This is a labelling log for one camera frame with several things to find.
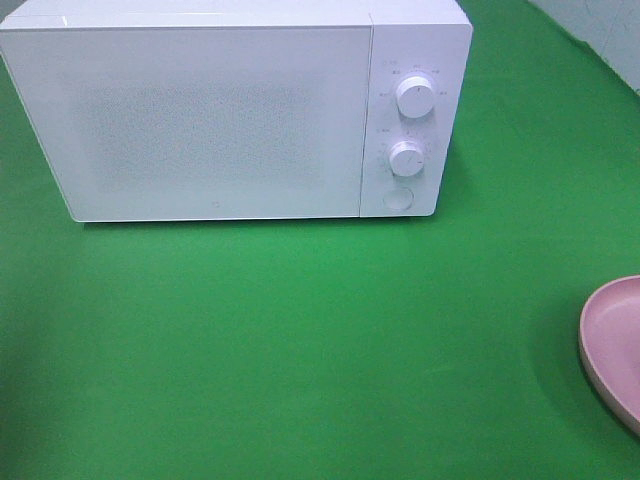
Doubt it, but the round white door release button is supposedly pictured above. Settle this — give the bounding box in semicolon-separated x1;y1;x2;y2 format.
383;187;414;211

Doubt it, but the white microwave knob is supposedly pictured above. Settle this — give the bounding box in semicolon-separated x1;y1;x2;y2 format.
395;74;435;119
389;141;425;177

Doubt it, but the white microwave door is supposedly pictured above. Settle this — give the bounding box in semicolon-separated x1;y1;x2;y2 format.
1;27;371;222

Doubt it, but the pink round plate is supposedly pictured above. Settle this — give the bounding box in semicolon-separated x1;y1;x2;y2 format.
578;275;639;434

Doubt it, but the green table cloth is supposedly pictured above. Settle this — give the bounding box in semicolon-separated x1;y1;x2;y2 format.
1;1;639;479

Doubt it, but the white microwave oven body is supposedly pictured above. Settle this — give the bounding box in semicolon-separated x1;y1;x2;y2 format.
1;1;473;218

